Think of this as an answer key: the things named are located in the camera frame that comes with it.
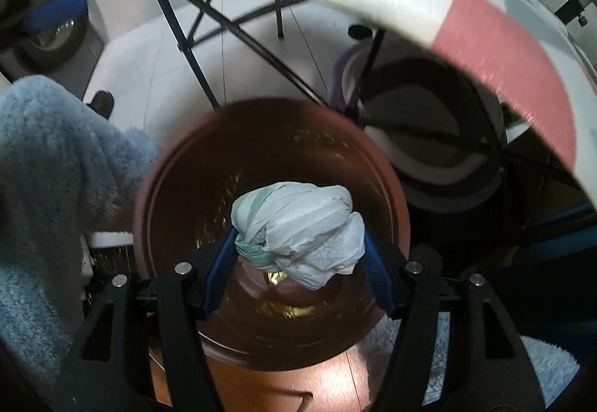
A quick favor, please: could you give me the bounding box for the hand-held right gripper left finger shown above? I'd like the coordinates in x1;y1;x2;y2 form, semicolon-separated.
60;226;240;412

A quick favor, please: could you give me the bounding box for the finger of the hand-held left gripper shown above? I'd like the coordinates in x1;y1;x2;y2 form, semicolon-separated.
9;0;90;35

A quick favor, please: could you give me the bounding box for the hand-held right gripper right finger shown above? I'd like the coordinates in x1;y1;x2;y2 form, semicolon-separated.
358;229;546;412

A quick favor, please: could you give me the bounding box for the brown round waste bin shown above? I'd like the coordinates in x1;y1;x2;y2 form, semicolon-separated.
133;99;412;412

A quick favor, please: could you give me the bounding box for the grey white round cushion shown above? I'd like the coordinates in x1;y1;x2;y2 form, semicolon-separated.
326;44;509;214

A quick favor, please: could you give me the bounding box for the blue curtain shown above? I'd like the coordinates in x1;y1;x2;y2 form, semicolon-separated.
518;202;597;264

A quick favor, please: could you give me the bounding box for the black folding table frame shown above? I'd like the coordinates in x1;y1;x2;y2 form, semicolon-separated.
149;0;388;124

